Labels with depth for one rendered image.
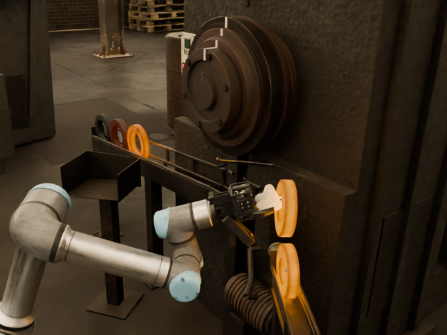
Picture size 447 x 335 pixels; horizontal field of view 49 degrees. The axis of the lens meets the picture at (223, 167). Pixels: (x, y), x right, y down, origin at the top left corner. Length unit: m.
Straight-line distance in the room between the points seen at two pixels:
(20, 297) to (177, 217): 0.49
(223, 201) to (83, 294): 1.41
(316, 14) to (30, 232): 1.01
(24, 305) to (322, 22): 1.18
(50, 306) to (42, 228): 1.33
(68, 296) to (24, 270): 1.14
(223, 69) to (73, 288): 1.49
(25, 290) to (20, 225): 0.28
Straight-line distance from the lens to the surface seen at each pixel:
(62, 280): 2.68
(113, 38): 8.72
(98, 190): 2.16
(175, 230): 1.30
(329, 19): 1.54
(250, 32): 1.56
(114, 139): 2.62
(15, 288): 1.47
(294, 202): 1.26
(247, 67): 1.55
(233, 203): 1.26
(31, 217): 1.24
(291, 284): 1.37
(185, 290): 1.22
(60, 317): 2.44
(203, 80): 1.62
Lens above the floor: 1.51
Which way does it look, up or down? 23 degrees down
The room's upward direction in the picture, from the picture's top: 2 degrees clockwise
